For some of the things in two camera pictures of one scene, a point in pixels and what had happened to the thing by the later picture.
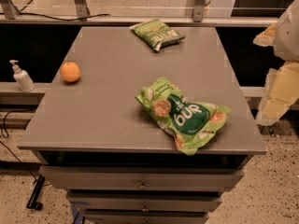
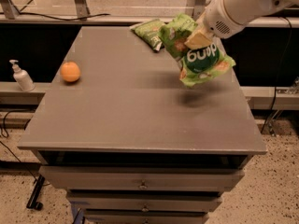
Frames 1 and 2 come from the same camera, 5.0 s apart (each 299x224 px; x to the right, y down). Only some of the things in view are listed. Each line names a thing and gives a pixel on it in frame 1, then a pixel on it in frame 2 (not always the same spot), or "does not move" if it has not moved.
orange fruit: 70,71 does not move
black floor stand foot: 32,203 does not move
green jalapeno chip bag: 155,34 does not move
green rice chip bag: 190,123 → 195,64
